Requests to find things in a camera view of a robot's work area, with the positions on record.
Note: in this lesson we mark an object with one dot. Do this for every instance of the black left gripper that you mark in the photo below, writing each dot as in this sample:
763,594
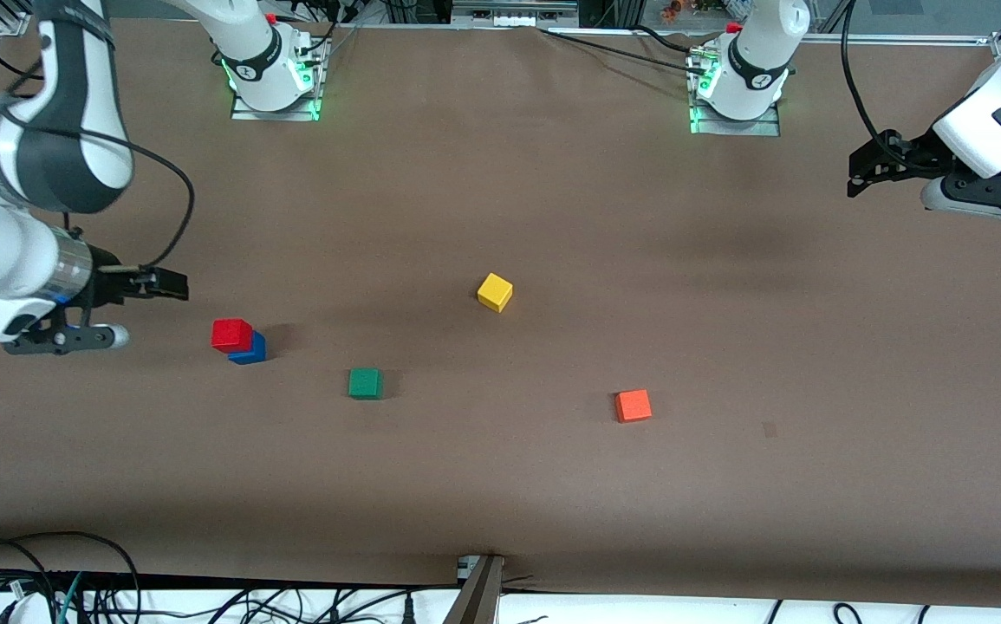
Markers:
909,159

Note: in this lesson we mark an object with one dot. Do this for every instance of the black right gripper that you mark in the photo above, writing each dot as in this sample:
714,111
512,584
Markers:
104,281

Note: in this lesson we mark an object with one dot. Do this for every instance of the red wooden block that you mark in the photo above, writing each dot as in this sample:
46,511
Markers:
231,334

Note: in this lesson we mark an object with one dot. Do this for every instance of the blue wooden block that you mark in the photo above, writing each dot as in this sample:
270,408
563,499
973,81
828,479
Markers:
255,352

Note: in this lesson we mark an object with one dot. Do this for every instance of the green wooden block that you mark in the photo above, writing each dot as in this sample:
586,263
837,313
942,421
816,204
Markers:
365,383

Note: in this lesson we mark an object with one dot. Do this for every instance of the yellow wooden block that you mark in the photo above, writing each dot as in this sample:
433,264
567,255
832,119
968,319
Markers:
495,292

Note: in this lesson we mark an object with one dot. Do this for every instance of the orange wooden block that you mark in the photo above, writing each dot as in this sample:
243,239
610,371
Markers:
633,406

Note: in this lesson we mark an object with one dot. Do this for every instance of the grey power strip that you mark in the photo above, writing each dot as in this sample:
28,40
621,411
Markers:
513,12

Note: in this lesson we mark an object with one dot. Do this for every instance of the black plug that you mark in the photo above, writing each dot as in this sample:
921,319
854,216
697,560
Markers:
409,609

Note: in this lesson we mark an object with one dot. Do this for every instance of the aluminium table frame rail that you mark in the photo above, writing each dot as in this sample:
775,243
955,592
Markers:
8,17
890,38

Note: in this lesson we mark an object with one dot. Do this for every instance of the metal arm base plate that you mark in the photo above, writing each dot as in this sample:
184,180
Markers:
279,114
743,127

